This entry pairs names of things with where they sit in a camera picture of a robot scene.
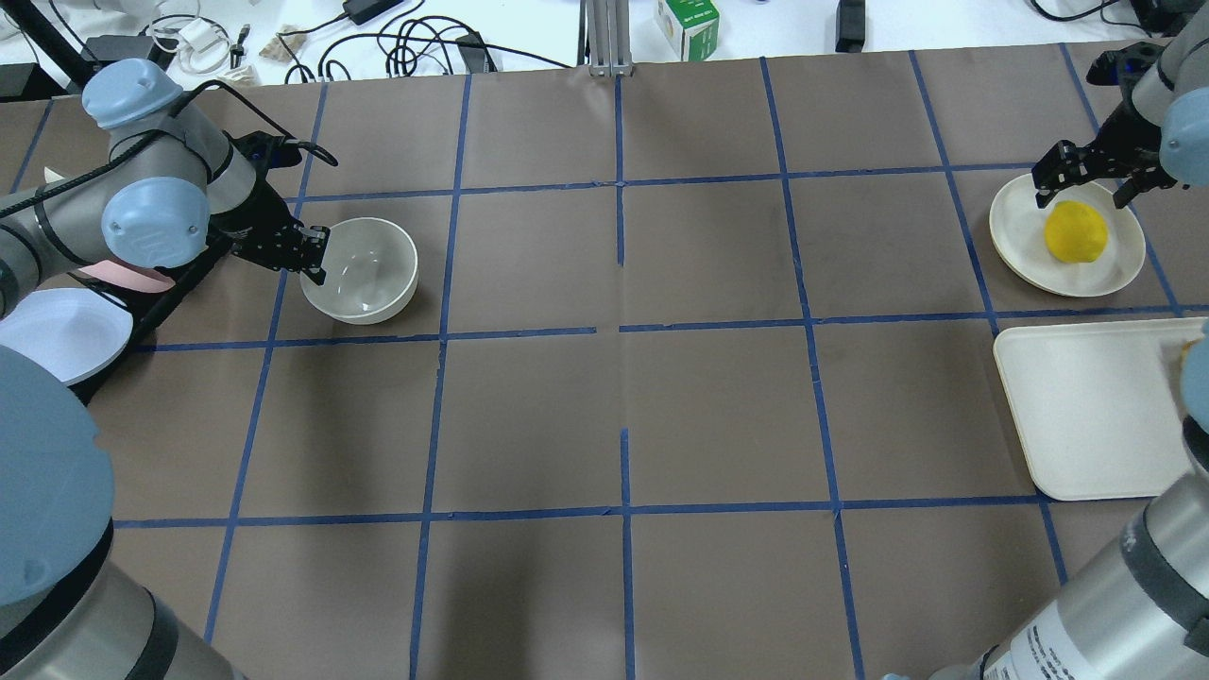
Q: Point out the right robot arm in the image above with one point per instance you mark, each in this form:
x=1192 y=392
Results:
x=1138 y=608

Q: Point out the white bowl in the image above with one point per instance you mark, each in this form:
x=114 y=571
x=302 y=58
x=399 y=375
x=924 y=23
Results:
x=371 y=270

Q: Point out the yellow lemon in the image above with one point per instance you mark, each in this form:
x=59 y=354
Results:
x=1075 y=233

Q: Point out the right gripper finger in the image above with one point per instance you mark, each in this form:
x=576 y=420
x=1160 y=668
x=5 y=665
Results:
x=1140 y=182
x=1063 y=166

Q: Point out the white rectangular tray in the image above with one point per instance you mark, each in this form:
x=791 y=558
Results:
x=1097 y=407

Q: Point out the white round plate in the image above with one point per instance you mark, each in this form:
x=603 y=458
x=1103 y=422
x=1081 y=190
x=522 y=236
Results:
x=1017 y=227

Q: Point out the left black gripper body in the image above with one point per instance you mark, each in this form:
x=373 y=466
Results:
x=260 y=222

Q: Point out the sliced bread loaf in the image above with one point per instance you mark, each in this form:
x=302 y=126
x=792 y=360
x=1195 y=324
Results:
x=1187 y=348

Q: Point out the black power adapter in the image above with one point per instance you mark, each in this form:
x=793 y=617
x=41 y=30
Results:
x=850 y=26

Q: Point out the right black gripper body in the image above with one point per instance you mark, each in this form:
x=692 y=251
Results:
x=1124 y=151

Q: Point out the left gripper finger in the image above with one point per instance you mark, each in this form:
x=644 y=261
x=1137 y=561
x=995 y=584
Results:
x=311 y=270
x=312 y=240

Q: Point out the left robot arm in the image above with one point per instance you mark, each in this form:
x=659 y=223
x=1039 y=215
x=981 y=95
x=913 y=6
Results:
x=172 y=179

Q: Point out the green white box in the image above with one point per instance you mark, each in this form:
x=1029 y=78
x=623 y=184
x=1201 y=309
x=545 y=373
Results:
x=692 y=28

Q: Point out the aluminium frame post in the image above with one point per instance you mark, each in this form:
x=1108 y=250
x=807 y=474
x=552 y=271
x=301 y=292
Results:
x=604 y=40

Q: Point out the black dish rack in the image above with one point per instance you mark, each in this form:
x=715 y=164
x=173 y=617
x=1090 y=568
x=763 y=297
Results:
x=148 y=310

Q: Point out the pink plate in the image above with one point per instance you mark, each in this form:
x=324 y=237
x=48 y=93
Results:
x=129 y=277

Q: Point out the blue plate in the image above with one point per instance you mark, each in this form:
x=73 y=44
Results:
x=72 y=333

